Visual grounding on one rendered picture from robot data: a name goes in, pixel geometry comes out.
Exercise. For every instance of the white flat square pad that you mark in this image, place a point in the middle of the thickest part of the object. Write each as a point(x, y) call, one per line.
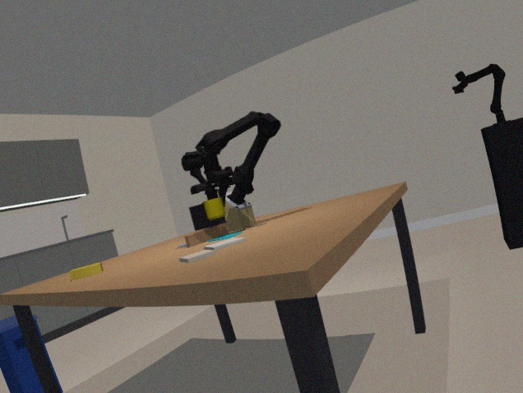
point(224, 243)

